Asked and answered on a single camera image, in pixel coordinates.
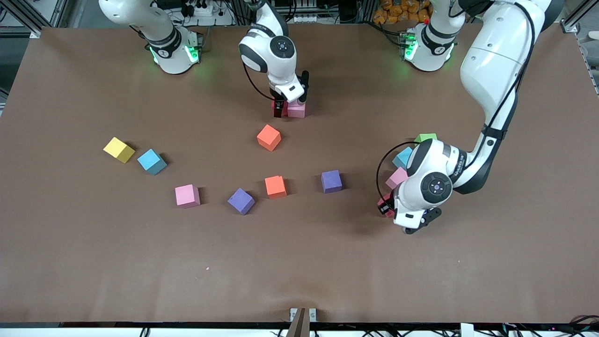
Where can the red foam cube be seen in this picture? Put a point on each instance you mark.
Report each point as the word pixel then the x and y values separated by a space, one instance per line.
pixel 273 110
pixel 379 202

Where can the pink foam cube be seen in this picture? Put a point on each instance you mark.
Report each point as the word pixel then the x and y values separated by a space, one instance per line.
pixel 395 179
pixel 296 111
pixel 186 195

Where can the orange foam cube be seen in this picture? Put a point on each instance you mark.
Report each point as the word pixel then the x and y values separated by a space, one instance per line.
pixel 275 186
pixel 268 135

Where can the purple foam cube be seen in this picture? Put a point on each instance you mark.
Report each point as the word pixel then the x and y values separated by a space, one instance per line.
pixel 331 180
pixel 240 200

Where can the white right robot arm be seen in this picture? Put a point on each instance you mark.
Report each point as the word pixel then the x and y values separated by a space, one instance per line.
pixel 273 51

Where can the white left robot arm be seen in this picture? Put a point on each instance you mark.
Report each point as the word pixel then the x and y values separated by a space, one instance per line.
pixel 491 61

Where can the blue foam cube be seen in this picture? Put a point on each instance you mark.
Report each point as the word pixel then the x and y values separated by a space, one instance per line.
pixel 150 160
pixel 401 158

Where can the green foam cube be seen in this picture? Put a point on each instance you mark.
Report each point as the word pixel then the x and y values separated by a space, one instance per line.
pixel 426 137

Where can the paper table cover sheet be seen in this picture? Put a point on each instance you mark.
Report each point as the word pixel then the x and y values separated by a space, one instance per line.
pixel 299 257

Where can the white tag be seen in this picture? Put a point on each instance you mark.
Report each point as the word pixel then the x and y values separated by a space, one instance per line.
pixel 467 330

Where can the orange snack packets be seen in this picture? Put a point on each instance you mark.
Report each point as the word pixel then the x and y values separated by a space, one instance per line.
pixel 398 9

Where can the yellow foam cube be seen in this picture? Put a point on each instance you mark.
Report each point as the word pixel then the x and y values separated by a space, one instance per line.
pixel 118 149

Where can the metal table edge bracket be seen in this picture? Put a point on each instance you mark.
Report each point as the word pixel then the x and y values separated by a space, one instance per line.
pixel 311 314

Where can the aluminium frame profile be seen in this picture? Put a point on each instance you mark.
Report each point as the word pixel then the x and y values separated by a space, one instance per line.
pixel 573 21
pixel 58 11

